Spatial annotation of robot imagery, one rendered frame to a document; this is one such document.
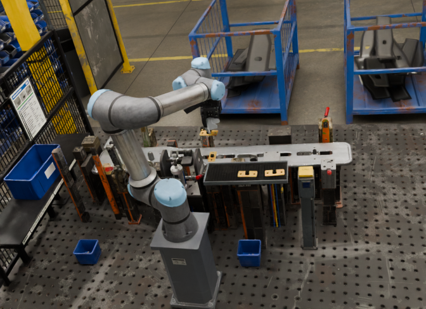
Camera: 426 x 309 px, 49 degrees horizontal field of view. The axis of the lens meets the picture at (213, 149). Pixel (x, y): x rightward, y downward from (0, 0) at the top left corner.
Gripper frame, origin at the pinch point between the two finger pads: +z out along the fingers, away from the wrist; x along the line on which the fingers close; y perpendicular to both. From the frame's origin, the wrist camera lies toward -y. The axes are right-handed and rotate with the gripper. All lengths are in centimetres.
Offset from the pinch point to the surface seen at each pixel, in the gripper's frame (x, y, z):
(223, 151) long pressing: 22.0, -2.2, 29.4
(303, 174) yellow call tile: -13.8, 44.1, 13.1
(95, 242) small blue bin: -27, -63, 52
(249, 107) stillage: 197, -29, 110
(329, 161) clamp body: 8, 54, 23
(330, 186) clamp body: 2, 54, 33
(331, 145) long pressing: 29, 53, 29
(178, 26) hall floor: 457, -185, 131
